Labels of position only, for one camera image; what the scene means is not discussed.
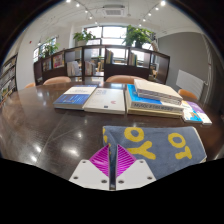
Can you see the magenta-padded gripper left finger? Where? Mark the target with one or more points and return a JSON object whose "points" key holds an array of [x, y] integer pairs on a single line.
{"points": [[88, 175]]}

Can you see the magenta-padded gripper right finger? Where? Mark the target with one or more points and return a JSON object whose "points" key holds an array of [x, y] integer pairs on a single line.
{"points": [[136, 175]]}

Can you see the grey towel with yellow letters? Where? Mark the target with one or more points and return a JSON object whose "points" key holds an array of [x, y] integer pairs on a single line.
{"points": [[161, 150]]}

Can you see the large blue cover book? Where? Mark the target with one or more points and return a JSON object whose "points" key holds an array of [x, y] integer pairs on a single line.
{"points": [[143, 104]]}

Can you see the white cover book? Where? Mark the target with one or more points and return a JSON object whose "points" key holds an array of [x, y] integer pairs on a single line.
{"points": [[106, 100]]}

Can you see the colourful white booklet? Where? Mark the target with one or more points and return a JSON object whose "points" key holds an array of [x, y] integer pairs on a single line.
{"points": [[190, 115]]}

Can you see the thick white book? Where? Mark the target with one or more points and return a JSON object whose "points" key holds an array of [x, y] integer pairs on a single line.
{"points": [[156, 90]]}

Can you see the purple white booklet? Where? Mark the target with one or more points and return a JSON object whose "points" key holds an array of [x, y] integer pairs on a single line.
{"points": [[201, 114]]}

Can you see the orange chairs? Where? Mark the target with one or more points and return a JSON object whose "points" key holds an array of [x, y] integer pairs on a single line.
{"points": [[56, 80]]}

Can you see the dark open shelf unit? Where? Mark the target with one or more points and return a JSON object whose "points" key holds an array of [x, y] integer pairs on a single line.
{"points": [[125, 70]]}

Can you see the small green potted plant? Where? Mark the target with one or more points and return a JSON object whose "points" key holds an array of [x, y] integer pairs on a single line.
{"points": [[49, 49]]}

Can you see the large green potted plant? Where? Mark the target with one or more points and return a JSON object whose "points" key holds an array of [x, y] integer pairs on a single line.
{"points": [[137, 35]]}

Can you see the ceiling air conditioner unit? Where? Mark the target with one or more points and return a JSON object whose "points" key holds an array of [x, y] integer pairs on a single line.
{"points": [[113, 10]]}

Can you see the ceiling spot lights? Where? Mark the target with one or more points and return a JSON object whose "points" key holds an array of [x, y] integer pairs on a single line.
{"points": [[162, 3]]}

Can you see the large white wall radiator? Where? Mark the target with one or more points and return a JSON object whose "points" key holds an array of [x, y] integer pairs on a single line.
{"points": [[189, 83]]}

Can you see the wall bookshelf unit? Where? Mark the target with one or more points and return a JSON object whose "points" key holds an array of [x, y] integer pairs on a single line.
{"points": [[8, 78]]}

